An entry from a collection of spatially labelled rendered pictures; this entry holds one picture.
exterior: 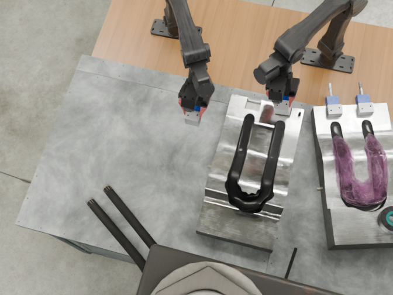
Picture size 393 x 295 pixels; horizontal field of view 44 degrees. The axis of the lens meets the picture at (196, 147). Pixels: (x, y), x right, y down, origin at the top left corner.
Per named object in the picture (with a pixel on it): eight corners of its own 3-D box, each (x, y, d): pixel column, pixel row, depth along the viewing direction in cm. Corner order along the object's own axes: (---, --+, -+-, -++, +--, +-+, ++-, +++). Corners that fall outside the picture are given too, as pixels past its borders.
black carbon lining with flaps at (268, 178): (244, 114, 174) (245, 103, 165) (289, 124, 171) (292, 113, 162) (220, 208, 162) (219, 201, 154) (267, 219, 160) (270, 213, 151)
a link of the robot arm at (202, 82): (221, 93, 149) (216, 61, 141) (194, 100, 149) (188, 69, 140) (211, 71, 157) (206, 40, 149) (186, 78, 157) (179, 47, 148)
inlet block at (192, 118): (195, 90, 174) (193, 83, 168) (208, 93, 173) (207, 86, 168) (185, 123, 170) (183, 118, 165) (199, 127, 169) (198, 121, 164)
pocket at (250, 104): (247, 101, 177) (247, 96, 174) (261, 104, 176) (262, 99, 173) (244, 112, 176) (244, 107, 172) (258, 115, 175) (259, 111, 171)
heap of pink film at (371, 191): (327, 136, 170) (331, 127, 163) (378, 133, 170) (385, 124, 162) (337, 209, 161) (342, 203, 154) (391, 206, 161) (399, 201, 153)
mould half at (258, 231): (231, 103, 183) (232, 87, 170) (300, 119, 179) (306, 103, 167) (196, 233, 167) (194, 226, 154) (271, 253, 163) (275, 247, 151)
